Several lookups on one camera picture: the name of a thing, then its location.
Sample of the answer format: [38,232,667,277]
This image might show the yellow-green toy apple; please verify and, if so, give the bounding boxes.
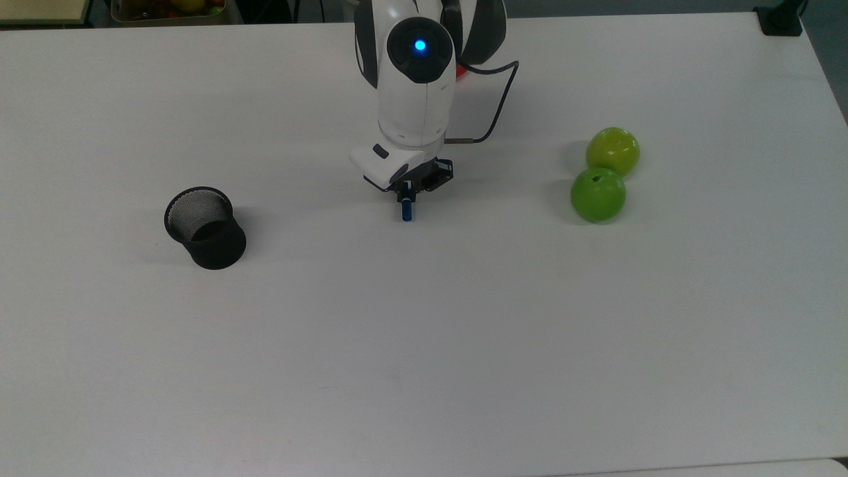
[586,127,641,178]

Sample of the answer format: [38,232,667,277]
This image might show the black mesh pen cup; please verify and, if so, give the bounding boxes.
[164,186,247,270]

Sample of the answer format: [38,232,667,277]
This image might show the bright green toy apple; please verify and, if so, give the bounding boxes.
[570,167,627,223]

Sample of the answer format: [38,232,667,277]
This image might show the clear bin of toy fruit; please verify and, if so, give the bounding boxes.
[109,0,230,25]

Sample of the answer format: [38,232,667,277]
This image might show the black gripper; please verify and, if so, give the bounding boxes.
[396,158,455,204]

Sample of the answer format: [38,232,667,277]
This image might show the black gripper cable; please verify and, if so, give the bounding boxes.
[444,60,521,145]

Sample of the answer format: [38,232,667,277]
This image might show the light wooden board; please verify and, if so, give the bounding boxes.
[0,0,91,26]

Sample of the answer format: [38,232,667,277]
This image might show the black table clamp mount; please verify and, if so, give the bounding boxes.
[754,0,808,37]

